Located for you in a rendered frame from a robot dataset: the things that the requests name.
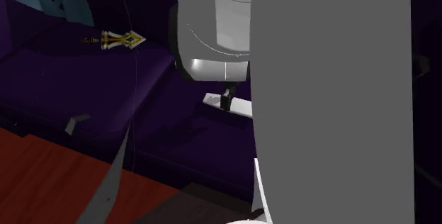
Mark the dark purple sofa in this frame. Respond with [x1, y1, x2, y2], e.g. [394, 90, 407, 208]
[0, 0, 259, 204]

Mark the white flat rectangular thing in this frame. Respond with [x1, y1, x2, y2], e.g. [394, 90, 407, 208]
[202, 92, 254, 119]

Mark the gold and white pointed ornament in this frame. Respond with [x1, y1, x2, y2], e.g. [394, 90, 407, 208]
[82, 29, 147, 50]

